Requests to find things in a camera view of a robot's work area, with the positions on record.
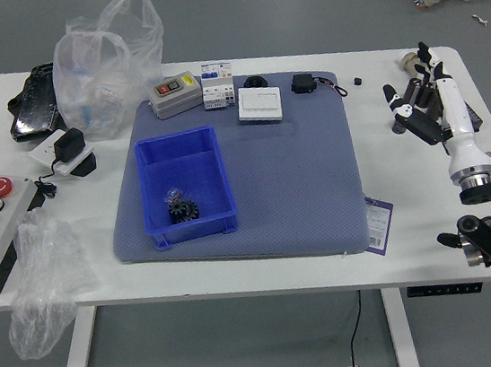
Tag black block under socket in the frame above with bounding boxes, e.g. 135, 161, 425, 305
67, 151, 101, 181

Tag black power cable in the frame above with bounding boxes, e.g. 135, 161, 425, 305
340, 288, 373, 367

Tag grey two-button switch box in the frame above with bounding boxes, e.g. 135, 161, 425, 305
145, 70, 207, 123

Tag white wall switch panel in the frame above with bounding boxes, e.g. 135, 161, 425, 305
234, 81, 286, 127

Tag blue-grey mat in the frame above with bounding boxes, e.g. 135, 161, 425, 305
92, 61, 373, 285

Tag purple label tag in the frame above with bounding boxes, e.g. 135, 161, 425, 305
357, 190, 401, 260

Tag white wall socket plate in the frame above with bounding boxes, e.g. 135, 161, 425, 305
24, 125, 99, 182

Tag black power adapter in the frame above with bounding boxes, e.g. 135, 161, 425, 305
49, 126, 90, 167

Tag black round part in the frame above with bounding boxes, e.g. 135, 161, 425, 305
243, 73, 269, 91

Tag white table leg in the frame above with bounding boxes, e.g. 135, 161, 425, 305
379, 284, 423, 367
49, 303, 106, 367

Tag crumpled clear plastic wrap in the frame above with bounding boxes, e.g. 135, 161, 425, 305
0, 202, 106, 363

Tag large clear plastic bag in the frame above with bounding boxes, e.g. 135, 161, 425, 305
42, 0, 178, 146

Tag blue plastic box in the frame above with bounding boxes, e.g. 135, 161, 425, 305
131, 122, 242, 252

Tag black module green terminals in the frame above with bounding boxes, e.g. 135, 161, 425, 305
464, 98, 487, 135

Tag black adapter cord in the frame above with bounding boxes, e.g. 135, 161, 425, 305
32, 160, 66, 201

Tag black cylindrical capacitor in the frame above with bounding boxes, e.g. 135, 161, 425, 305
413, 80, 439, 110
400, 77, 425, 109
423, 97, 443, 123

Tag white ceramic lamp socket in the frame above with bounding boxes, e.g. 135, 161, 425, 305
399, 49, 430, 79

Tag white circuit breaker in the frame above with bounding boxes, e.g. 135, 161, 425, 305
197, 59, 239, 114

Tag black plastic tray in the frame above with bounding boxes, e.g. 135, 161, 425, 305
1, 61, 66, 143

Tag big black gear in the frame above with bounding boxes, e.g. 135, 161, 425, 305
179, 197, 202, 223

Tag black table control panel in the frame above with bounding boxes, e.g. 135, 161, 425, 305
406, 277, 486, 304

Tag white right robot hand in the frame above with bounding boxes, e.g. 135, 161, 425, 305
376, 33, 491, 187

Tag small clear screw bag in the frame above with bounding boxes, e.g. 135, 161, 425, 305
160, 186, 185, 207

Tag black servo with wires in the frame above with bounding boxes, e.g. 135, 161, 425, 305
288, 67, 349, 105

